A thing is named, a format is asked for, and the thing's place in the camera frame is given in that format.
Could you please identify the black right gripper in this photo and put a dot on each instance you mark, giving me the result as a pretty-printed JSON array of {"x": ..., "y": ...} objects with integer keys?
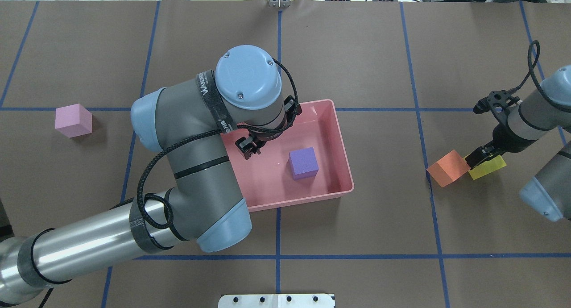
[{"x": 507, "y": 138}]

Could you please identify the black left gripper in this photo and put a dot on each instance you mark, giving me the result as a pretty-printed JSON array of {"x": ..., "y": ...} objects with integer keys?
[{"x": 248, "y": 147}]

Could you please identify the yellow foam block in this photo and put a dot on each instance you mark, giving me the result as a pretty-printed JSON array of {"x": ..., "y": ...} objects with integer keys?
[{"x": 487, "y": 167}]

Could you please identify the orange foam block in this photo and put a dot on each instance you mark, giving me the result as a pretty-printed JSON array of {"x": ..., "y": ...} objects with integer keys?
[{"x": 448, "y": 169}]

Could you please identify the purple foam block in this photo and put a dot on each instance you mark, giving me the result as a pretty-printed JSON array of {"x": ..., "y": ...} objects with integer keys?
[{"x": 303, "y": 163}]

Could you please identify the pink foam block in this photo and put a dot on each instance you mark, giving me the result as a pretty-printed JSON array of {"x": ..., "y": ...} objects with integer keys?
[{"x": 73, "y": 120}]

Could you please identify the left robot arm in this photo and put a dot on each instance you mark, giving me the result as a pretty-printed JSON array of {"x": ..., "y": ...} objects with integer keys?
[{"x": 188, "y": 191}]

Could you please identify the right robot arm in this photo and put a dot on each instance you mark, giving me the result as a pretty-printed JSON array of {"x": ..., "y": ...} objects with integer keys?
[{"x": 522, "y": 122}]

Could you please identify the pink plastic bin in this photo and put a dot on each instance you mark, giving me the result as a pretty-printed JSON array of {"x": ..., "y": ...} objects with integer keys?
[{"x": 266, "y": 180}]

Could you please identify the white mounting plate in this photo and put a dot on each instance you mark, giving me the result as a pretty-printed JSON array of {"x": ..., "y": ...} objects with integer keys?
[{"x": 300, "y": 300}]

